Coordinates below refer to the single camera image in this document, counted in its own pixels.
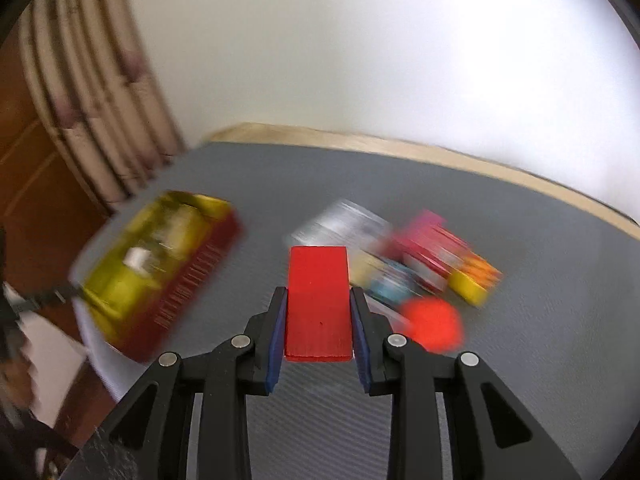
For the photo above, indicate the large red box gold interior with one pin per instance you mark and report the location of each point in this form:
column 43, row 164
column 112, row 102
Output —
column 160, row 270

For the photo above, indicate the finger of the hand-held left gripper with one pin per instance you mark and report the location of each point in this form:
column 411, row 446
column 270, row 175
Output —
column 45, row 296

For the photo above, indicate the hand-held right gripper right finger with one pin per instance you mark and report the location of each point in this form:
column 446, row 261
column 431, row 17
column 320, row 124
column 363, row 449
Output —
column 361, row 347

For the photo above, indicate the grey mesh mat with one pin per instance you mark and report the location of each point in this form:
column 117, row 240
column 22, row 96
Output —
column 500, row 360

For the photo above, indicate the yellow orange block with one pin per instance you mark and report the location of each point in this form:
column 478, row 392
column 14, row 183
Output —
column 470, row 285

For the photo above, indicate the red wooden block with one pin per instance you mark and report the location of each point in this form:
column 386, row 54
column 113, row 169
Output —
column 318, row 300

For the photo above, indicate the red round object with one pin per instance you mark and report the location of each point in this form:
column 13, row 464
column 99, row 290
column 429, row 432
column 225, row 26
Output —
column 433, row 324

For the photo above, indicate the blue printed box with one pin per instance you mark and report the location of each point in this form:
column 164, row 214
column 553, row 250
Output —
column 390, row 285

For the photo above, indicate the beige striped curtain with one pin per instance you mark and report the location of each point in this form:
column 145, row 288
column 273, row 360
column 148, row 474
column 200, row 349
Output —
column 100, row 85

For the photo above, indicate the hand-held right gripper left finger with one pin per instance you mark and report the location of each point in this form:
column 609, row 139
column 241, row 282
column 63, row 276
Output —
column 277, row 342

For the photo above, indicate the brown wooden door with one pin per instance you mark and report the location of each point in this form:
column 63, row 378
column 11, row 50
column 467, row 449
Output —
column 30, row 160

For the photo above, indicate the silver printed box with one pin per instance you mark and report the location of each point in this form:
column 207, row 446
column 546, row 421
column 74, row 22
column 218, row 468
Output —
column 345, row 222

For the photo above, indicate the red printed carton box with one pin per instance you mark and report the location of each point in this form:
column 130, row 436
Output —
column 435, row 262

